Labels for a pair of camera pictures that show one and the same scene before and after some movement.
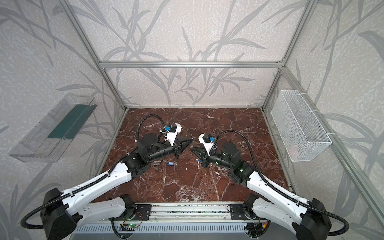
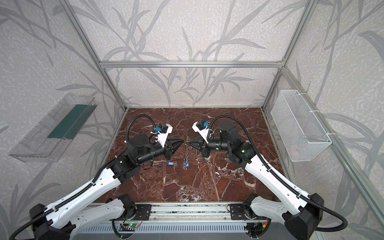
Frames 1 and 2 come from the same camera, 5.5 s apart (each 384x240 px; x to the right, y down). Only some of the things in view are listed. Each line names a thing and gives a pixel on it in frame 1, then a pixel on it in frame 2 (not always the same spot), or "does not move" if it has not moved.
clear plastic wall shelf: x=50 y=138 does not move
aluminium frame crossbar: x=190 y=65 does not move
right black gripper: x=206 y=156 to x=204 y=145
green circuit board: x=129 y=225 does not move
